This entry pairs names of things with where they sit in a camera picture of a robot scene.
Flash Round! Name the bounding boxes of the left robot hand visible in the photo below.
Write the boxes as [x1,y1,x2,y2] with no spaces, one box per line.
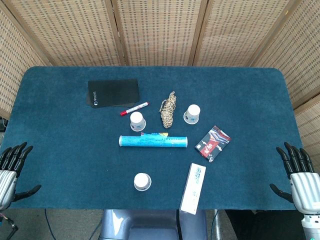
[0,141,42,211]

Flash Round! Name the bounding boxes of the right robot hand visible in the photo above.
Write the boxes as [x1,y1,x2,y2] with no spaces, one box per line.
[269,141,320,215]

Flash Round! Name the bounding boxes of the white floral paper cup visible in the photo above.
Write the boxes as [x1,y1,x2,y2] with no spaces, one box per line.
[133,172,153,192]
[129,111,147,133]
[183,104,202,125]

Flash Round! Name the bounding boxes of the woven bamboo screen panel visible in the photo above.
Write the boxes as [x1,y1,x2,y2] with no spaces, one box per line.
[111,0,209,67]
[0,7,52,120]
[193,0,305,68]
[249,0,320,110]
[4,0,127,68]
[293,96,320,176]

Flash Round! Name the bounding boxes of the dark blue table carpet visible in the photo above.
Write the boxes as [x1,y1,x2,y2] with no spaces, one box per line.
[0,66,296,211]

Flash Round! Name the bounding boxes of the black and red box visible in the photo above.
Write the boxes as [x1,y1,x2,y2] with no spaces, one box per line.
[194,125,232,164]

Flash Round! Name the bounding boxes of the white toothpaste box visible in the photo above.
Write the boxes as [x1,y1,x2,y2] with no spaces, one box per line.
[179,162,207,216]

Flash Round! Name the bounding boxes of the plain black mouse pad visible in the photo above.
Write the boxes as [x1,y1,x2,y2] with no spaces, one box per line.
[85,94,140,108]

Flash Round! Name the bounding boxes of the black mouse pad with logo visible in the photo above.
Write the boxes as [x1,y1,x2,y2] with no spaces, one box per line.
[87,78,141,109]

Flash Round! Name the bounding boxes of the red and white marker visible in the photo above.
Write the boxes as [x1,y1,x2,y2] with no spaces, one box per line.
[120,101,151,117]

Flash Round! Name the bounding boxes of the blue-grey robot torso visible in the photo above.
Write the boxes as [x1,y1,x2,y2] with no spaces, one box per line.
[99,209,209,240]

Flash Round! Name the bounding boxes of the light blue cylindrical tube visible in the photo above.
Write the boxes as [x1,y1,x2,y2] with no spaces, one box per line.
[118,131,189,149]

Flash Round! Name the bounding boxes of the black floor cable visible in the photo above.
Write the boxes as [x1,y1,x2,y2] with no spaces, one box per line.
[44,208,59,240]

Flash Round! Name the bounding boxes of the dark floor cable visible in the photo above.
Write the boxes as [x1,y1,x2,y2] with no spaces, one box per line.
[210,209,222,240]

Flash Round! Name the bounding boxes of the black strap on torso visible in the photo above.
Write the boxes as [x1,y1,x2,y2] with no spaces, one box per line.
[175,209,184,236]

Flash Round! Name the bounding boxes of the beige braided rope bundle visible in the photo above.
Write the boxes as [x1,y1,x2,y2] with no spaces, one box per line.
[158,91,178,130]

